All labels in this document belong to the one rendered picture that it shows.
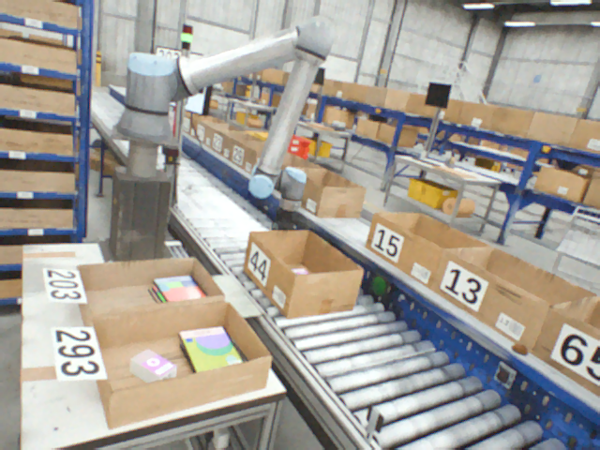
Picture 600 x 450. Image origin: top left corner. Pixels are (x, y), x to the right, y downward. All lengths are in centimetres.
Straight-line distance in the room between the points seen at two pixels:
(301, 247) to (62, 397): 109
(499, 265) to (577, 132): 472
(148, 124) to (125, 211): 32
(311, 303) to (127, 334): 60
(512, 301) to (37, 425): 128
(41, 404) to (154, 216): 80
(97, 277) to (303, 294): 67
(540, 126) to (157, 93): 567
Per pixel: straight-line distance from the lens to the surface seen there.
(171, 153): 224
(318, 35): 157
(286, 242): 181
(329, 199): 219
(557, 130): 655
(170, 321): 129
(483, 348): 153
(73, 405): 113
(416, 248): 169
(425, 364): 149
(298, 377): 130
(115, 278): 154
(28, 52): 245
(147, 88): 160
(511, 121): 689
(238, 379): 112
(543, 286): 176
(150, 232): 172
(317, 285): 147
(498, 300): 151
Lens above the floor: 150
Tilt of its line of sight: 18 degrees down
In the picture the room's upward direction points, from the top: 11 degrees clockwise
